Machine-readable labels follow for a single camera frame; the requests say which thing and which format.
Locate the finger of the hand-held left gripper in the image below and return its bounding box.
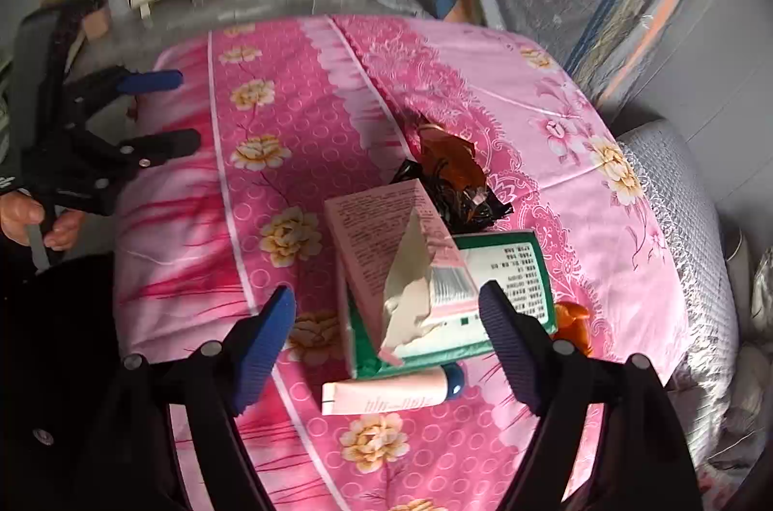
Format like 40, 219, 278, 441
78, 127, 202, 169
65, 69, 185, 116

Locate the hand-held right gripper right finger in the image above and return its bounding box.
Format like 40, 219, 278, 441
479, 280, 705, 511

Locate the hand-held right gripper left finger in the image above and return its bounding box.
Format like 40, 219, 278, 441
90, 283, 298, 511

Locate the orange plastic wrapper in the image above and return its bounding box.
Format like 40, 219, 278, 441
552, 301, 594, 358

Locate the green white box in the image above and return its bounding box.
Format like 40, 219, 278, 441
346, 229, 558, 380

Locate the pink cosmetic tube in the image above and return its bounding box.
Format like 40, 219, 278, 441
320, 362, 467, 416

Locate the black plastic bag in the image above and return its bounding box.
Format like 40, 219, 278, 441
388, 159, 515, 235

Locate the torn pink box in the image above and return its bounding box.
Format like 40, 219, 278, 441
323, 178, 467, 368

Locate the red brown snack wrapper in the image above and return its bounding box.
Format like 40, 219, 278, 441
415, 120, 485, 193

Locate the person's left hand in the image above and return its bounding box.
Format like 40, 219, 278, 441
0, 190, 86, 252

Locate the pink floral bedsheet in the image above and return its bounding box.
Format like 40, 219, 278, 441
114, 12, 693, 511

